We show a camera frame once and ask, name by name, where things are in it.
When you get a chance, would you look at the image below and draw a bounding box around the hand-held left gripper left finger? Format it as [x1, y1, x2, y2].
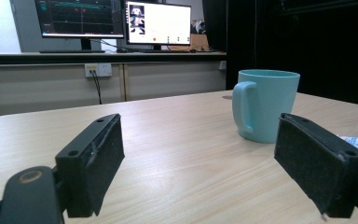
[54, 113, 126, 218]

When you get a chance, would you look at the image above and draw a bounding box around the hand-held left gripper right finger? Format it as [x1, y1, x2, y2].
[273, 112, 358, 219]

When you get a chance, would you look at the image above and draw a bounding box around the light blue cup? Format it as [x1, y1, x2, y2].
[231, 68, 301, 145]

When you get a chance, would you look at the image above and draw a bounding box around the long grey desk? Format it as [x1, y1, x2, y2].
[0, 50, 227, 124]

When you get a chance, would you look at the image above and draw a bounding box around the black keyboard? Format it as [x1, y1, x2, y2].
[38, 49, 106, 54]

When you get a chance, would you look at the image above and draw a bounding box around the black curtain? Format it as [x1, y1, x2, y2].
[202, 0, 358, 108]

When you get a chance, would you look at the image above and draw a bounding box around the dark-screen computer monitor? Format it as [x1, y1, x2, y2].
[34, 0, 125, 40]

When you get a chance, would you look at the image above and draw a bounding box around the white-screen computer monitor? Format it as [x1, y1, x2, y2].
[124, 0, 192, 47]

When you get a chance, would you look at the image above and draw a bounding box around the brown cardboard box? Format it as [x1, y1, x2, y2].
[169, 20, 211, 52]

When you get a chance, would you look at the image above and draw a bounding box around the black power cable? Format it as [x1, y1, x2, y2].
[89, 70, 103, 105]

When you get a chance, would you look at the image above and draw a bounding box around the white wall socket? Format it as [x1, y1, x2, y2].
[84, 63, 113, 78]

